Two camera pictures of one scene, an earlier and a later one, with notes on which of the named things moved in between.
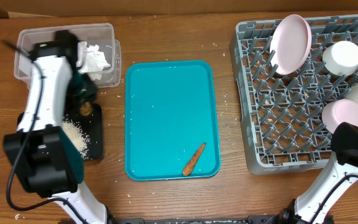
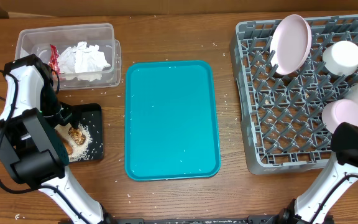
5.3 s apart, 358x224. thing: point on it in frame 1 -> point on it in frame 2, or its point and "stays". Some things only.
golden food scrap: (86, 109) -> (76, 134)
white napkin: (91, 60) stays
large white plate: (290, 44) stays
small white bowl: (339, 111) stays
